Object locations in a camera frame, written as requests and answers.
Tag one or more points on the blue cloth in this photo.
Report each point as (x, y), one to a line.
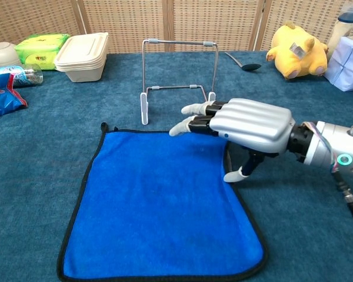
(150, 205)

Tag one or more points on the beige lidded lunch box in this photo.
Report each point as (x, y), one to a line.
(82, 55)

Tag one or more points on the teal table cloth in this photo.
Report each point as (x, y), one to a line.
(47, 161)

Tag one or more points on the wicker folding screen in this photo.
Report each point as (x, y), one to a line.
(129, 23)

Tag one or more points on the beige bowl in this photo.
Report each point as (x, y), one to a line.
(3, 54)

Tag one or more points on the yellow plush toy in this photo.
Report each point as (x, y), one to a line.
(294, 58)

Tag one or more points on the baby bottle with blue cap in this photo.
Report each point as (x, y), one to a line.
(339, 32)

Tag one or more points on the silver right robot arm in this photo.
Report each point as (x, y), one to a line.
(341, 144)

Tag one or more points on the green tissue pack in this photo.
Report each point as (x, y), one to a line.
(38, 47)

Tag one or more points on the clear bottle with blue label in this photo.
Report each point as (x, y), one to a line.
(26, 75)

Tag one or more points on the white blue wet wipes pack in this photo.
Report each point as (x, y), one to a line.
(347, 67)

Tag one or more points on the blue red snack bag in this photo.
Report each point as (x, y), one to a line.
(0, 97)

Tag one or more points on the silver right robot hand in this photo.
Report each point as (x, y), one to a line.
(250, 123)

